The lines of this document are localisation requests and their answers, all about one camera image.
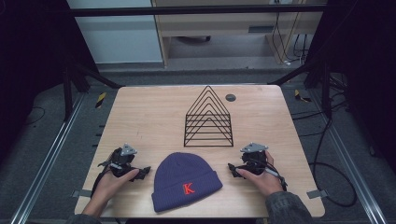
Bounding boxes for purple knit beanie red letter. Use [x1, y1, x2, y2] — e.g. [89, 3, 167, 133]
[150, 151, 224, 214]

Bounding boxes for black curtain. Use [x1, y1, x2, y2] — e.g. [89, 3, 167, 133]
[305, 0, 396, 175]
[0, 0, 99, 162]

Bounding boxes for yellow black striped tape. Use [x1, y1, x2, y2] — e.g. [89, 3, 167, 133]
[293, 89, 313, 104]
[94, 91, 107, 109]

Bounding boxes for grey metal table bracket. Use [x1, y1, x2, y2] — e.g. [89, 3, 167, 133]
[305, 189, 329, 200]
[71, 189, 93, 199]

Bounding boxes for thin black floor cable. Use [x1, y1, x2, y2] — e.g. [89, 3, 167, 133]
[23, 105, 47, 127]

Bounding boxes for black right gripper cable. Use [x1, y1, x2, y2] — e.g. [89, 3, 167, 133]
[247, 158, 289, 192]

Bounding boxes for black metal stand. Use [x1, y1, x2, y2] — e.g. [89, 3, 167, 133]
[61, 57, 123, 123]
[270, 60, 333, 119]

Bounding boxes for aluminium floor rail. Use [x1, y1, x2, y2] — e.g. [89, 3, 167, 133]
[9, 92, 86, 224]
[309, 89, 389, 224]

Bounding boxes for black horizontal frame bar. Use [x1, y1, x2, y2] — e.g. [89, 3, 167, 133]
[69, 5, 327, 18]

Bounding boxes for person's left hand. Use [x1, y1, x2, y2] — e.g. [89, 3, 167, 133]
[92, 168, 140, 203]

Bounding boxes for person's right hand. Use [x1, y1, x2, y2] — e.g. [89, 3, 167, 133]
[234, 150, 285, 198]

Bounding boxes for black looped floor cable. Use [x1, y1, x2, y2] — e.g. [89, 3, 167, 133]
[291, 99, 359, 208]

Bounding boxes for light wooden desk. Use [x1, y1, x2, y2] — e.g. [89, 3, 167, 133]
[150, 0, 329, 68]

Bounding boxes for hanging black desk cables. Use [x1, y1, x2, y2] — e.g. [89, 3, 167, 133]
[271, 11, 310, 65]

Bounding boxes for white cabinet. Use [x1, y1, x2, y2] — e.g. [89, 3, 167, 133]
[66, 0, 164, 65]

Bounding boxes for black wire triangular rack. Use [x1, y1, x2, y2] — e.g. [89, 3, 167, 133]
[183, 85, 234, 148]

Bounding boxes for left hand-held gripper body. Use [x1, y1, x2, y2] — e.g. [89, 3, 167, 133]
[97, 143, 138, 178]

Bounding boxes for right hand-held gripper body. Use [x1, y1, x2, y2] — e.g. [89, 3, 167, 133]
[239, 142, 269, 175]

